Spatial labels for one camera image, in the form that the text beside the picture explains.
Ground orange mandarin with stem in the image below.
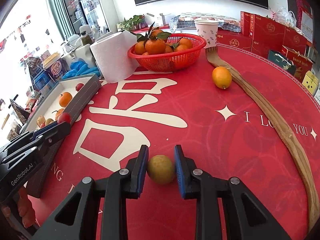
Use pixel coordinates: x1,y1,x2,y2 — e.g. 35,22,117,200
52,108,65,121

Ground dried husk fruit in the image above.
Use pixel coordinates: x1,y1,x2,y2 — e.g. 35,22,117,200
36,115,46,127

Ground white grey tray box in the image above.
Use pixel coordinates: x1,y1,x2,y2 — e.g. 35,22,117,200
21,74,101,198

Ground purple milk tea cup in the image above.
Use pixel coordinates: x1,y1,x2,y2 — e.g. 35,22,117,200
43,52,67,81

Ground blue rubber gloves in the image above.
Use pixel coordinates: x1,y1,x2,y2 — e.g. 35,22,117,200
62,61,101,80

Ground red patterned table mat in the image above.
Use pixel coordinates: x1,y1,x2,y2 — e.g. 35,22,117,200
31,46,319,239

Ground white paper towel roll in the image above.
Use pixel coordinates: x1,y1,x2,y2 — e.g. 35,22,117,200
90,30,139,83

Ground yellow orange lemon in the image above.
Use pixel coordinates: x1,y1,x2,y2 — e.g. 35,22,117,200
212,67,232,89

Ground dark green gift bag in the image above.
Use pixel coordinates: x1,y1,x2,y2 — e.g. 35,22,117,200
267,50,297,76

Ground red gift bag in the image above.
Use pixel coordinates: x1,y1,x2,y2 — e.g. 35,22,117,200
281,45,313,83

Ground wooden back scratcher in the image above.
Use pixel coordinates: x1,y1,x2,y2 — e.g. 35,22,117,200
206,47,319,232

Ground mandarins with leaves pile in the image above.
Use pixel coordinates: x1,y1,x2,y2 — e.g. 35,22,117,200
132,24,193,56

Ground red plastic fruit basket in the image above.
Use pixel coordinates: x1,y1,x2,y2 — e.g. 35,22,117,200
127,34,207,72

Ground red gift box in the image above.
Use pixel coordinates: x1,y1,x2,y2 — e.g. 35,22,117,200
240,11,307,58

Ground floral paper cup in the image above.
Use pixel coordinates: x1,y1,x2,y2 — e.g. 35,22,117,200
194,19,219,48

